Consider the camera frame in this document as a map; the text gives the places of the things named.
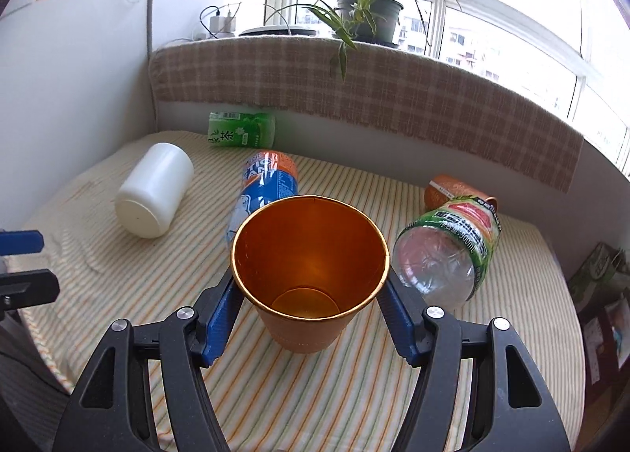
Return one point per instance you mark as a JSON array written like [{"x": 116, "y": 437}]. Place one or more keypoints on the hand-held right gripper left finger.
[{"x": 220, "y": 321}]

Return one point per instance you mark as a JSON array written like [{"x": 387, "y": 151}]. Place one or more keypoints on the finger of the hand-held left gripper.
[
  {"x": 29, "y": 287},
  {"x": 22, "y": 241}
]

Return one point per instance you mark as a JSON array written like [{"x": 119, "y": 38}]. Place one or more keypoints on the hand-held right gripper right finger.
[{"x": 396, "y": 314}]

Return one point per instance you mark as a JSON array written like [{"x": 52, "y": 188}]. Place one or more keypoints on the orange metal cup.
[{"x": 307, "y": 265}]

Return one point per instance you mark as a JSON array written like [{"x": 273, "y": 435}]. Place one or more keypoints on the orange patterned cup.
[{"x": 443, "y": 191}]

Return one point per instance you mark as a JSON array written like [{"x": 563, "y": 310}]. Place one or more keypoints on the clear bottle green red label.
[{"x": 448, "y": 250}]

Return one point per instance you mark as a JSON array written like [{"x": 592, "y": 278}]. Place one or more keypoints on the white plastic jar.
[{"x": 155, "y": 191}]

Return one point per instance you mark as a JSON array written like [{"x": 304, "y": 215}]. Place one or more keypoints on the blue orange soda bottle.
[{"x": 266, "y": 181}]

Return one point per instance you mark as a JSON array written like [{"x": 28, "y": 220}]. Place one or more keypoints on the green tea bottle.
[{"x": 241, "y": 129}]

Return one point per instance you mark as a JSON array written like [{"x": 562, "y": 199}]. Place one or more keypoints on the green paper bag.
[{"x": 598, "y": 275}]

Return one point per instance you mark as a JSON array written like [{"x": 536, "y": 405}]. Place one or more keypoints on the brown plaid cloth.
[{"x": 393, "y": 102}]

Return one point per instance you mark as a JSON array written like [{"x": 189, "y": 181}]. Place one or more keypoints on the white charger plug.
[{"x": 222, "y": 24}]

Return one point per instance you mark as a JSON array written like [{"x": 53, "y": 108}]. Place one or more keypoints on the black round dish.
[{"x": 275, "y": 30}]

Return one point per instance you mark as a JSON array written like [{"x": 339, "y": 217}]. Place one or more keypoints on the potted spider plant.
[{"x": 368, "y": 14}]

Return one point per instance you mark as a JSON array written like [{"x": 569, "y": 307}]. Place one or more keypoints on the white window frame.
[{"x": 440, "y": 14}]

